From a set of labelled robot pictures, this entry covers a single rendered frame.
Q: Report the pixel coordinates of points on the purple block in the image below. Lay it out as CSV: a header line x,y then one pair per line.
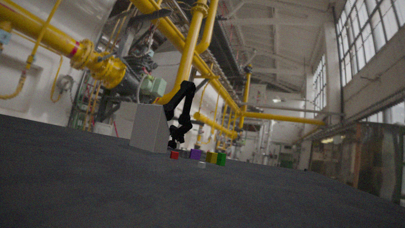
x,y
195,154

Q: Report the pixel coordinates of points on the yellow block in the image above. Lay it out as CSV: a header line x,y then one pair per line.
x,y
211,157

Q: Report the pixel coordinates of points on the red block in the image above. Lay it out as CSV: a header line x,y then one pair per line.
x,y
174,155

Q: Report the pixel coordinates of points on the green block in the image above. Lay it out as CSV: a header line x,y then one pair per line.
x,y
220,162
221,156

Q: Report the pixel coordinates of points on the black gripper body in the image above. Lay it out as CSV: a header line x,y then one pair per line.
x,y
174,135

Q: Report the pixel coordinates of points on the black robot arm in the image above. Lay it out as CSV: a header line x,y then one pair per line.
x,y
187,89

